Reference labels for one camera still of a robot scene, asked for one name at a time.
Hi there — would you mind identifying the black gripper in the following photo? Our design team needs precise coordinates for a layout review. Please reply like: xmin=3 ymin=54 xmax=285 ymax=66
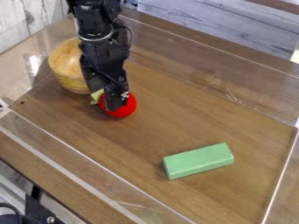
xmin=78 ymin=27 xmax=130 ymax=111

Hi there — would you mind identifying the red plush strawberry toy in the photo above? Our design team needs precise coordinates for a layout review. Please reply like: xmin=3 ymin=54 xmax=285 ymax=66
xmin=89 ymin=89 xmax=136 ymax=118

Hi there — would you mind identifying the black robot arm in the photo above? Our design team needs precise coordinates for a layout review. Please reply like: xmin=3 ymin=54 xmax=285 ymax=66
xmin=66 ymin=0 xmax=130 ymax=111

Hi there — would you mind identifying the wooden bowl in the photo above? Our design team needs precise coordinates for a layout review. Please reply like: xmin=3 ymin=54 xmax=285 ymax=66
xmin=48 ymin=37 xmax=89 ymax=95

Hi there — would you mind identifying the green rectangular block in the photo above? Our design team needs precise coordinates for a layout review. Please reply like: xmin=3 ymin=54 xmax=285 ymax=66
xmin=162 ymin=143 xmax=234 ymax=180

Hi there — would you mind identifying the clear acrylic tray wall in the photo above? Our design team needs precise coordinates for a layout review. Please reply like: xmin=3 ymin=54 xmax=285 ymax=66
xmin=0 ymin=12 xmax=299 ymax=224

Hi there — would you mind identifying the black metal clamp bracket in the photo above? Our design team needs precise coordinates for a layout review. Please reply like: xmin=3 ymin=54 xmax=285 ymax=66
xmin=0 ymin=185 xmax=68 ymax=224

